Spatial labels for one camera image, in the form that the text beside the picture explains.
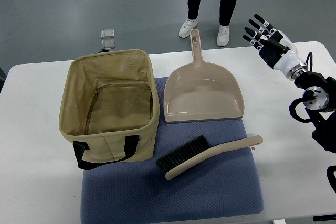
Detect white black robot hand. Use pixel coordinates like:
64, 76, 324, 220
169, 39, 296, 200
243, 14, 308, 81

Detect blue grey cushion mat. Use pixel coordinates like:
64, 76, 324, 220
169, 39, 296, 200
80, 76, 264, 223

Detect upper metal floor plate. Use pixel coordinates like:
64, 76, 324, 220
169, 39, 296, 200
101, 29, 115, 38

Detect yellow canvas bag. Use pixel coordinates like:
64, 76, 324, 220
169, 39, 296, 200
59, 49, 160, 170

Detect pink plastic dustpan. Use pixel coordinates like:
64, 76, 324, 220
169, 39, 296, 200
163, 29, 245, 123

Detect pink hand broom black bristles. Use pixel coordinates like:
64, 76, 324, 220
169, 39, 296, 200
156, 135, 263, 180

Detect black cable loop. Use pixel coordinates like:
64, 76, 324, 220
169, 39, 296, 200
305, 52, 314, 71

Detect standing person dark trousers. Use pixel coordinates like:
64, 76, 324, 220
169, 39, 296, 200
178, 0, 237, 47

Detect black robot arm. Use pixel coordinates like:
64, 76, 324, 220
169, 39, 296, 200
289, 71, 335, 153

